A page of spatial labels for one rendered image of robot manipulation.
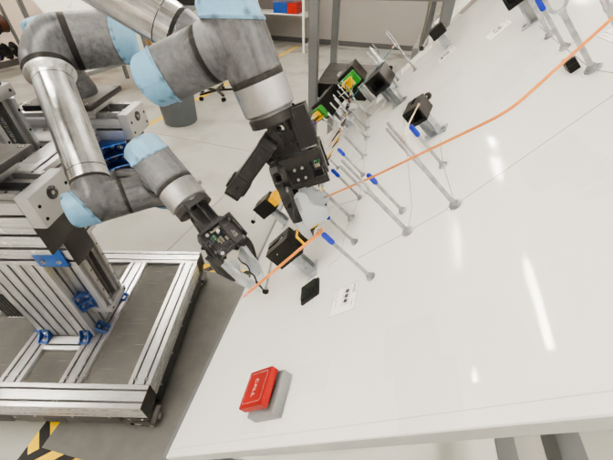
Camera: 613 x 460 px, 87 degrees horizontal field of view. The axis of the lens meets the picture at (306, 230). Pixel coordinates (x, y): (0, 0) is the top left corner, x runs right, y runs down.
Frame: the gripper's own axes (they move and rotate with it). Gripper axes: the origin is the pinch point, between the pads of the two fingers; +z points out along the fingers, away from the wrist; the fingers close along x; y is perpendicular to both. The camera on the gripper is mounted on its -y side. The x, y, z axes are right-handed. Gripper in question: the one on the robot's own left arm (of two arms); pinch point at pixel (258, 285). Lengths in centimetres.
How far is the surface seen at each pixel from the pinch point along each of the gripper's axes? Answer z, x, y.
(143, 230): -78, -8, -188
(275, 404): 11.7, -11.2, 20.9
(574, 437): 46, 16, 25
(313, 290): 6.1, 4.2, 13.0
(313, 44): -53, 78, -30
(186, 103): -197, 115, -280
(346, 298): 8.9, 5.0, 20.7
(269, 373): 8.8, -9.4, 19.6
